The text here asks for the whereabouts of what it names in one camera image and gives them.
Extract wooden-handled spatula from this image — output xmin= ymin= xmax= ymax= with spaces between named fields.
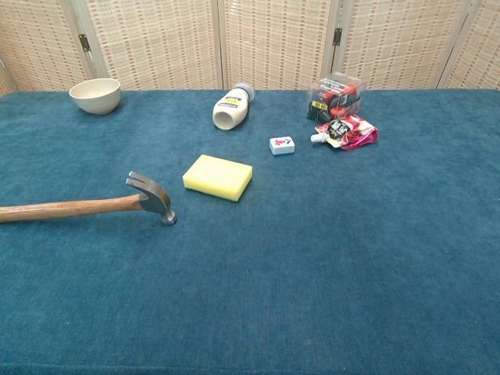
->
xmin=0 ymin=170 xmax=178 ymax=227

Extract yellow sponge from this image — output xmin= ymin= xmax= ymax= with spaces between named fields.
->
xmin=182 ymin=154 xmax=254 ymax=203

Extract white mahjong tile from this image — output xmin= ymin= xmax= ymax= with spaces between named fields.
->
xmin=269 ymin=136 xmax=296 ymax=158

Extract blue tablecloth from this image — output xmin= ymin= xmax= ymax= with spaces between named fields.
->
xmin=0 ymin=87 xmax=500 ymax=375

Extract white squeeze bottle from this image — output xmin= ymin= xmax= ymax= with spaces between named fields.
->
xmin=212 ymin=81 xmax=257 ymax=131

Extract red drink pouch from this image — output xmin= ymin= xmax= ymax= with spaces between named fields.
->
xmin=310 ymin=114 xmax=380 ymax=152

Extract clear plastic box red items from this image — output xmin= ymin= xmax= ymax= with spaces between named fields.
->
xmin=304 ymin=70 xmax=367 ymax=121

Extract woven folding screen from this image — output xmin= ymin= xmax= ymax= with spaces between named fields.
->
xmin=0 ymin=0 xmax=500 ymax=98

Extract cream ceramic bowl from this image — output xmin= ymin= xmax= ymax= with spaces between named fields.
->
xmin=68 ymin=77 xmax=122 ymax=116

